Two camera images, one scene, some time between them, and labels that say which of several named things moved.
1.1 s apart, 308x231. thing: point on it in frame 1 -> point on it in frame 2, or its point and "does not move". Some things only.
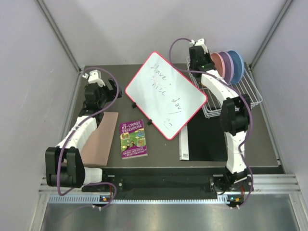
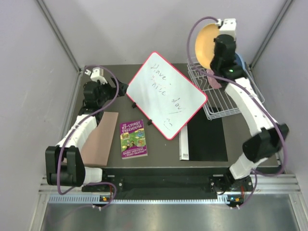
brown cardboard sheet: (95, 150) does not move
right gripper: (208, 57) -> (234, 39)
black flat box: (202, 139) does not move
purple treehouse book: (132, 139) does not move
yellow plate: (203, 85) -> (204, 43)
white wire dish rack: (247, 86) does not move
